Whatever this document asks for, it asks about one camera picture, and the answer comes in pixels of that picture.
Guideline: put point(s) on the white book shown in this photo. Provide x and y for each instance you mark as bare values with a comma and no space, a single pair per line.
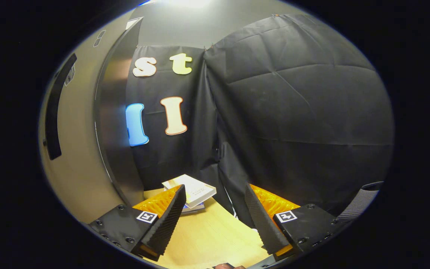
200,190

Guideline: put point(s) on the black backdrop cloth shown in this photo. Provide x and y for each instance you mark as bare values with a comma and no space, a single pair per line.
293,112

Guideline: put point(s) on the white shoe cabinet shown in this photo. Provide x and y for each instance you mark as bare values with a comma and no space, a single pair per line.
114,112

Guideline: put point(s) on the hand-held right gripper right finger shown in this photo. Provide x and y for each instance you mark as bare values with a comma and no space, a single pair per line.
261,224

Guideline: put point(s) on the white shoe cabinet door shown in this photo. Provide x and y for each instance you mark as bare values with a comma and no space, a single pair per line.
80,168

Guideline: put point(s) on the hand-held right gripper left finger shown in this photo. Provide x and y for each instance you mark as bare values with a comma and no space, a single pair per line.
168,224

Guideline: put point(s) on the large ceiling light panel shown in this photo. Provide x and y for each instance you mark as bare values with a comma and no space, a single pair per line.
189,3

